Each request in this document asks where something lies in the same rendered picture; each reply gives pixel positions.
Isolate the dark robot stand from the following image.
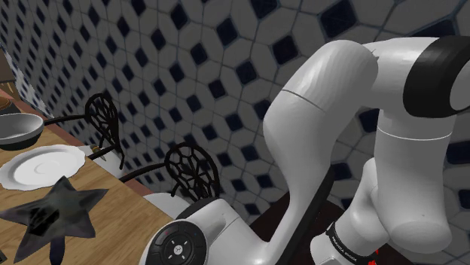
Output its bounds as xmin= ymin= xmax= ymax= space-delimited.
xmin=249 ymin=190 xmax=407 ymax=265

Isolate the wooden table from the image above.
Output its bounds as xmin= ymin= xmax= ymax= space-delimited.
xmin=0 ymin=89 xmax=175 ymax=265

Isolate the dark grey star-shaped object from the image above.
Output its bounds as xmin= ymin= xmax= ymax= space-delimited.
xmin=0 ymin=175 xmax=110 ymax=265

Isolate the white scalloped plate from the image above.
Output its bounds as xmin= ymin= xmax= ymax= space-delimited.
xmin=0 ymin=144 xmax=87 ymax=192

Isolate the grey frying pan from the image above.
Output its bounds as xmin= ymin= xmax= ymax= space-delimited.
xmin=0 ymin=112 xmax=90 ymax=152

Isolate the black wire-back chair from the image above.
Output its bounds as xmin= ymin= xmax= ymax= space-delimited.
xmin=118 ymin=142 xmax=222 ymax=221
xmin=78 ymin=93 xmax=127 ymax=178

